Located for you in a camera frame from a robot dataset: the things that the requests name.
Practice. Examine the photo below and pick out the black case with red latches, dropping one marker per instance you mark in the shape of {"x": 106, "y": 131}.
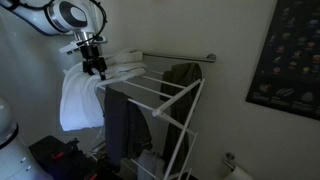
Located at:
{"x": 63, "y": 160}

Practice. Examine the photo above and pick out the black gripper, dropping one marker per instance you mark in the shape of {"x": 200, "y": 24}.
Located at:
{"x": 90, "y": 52}

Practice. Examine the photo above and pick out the silver wall towel bar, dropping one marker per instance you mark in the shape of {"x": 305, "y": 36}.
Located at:
{"x": 180, "y": 57}

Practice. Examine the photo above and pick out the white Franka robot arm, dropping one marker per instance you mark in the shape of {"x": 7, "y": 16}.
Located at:
{"x": 36, "y": 16}

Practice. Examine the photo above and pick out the grey cloth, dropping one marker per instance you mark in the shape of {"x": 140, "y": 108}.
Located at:
{"x": 150, "y": 165}

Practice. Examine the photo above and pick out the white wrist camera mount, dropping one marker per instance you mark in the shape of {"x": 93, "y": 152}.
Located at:
{"x": 68, "y": 48}

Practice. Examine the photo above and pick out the silver toilet paper holder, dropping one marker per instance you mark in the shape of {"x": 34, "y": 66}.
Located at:
{"x": 228, "y": 159}

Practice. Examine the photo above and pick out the black wall poster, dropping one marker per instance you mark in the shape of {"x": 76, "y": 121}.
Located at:
{"x": 290, "y": 56}

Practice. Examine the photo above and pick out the white towel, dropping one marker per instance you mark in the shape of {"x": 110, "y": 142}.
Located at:
{"x": 80, "y": 100}

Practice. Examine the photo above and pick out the dark olive cloth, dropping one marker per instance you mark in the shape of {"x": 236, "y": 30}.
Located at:
{"x": 181, "y": 100}

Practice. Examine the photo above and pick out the black cloth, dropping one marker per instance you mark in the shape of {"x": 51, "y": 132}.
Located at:
{"x": 123, "y": 130}

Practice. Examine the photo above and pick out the white toilet paper roll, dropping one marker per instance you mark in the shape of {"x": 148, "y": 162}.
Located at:
{"x": 239, "y": 174}

